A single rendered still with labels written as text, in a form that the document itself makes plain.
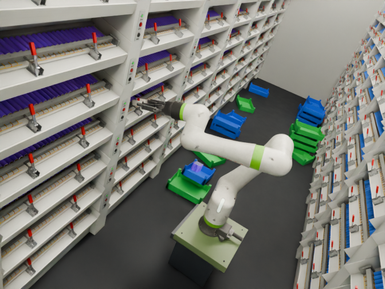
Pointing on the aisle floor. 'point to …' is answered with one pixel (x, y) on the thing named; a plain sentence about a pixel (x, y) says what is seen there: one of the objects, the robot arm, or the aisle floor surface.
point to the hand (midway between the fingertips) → (139, 102)
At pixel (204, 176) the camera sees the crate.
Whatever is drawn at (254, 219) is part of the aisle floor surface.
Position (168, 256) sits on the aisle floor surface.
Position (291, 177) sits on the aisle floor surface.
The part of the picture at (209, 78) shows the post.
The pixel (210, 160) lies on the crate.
